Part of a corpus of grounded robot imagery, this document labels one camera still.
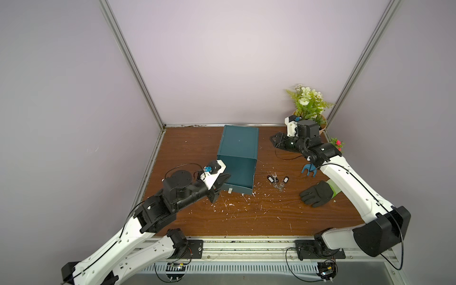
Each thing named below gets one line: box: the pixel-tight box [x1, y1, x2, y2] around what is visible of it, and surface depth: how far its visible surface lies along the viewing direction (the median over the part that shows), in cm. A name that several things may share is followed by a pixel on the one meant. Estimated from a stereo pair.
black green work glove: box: [299, 178, 342, 208], surface depth 89 cm
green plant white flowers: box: [285, 84, 335, 126], surface depth 94 cm
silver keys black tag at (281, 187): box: [277, 176, 290, 193], surface depth 95 cm
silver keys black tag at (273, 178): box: [267, 172, 279, 183], surface depth 97 cm
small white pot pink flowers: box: [329, 137, 346, 154], surface depth 89 cm
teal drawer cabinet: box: [216, 124, 259, 195], surface depth 84 cm
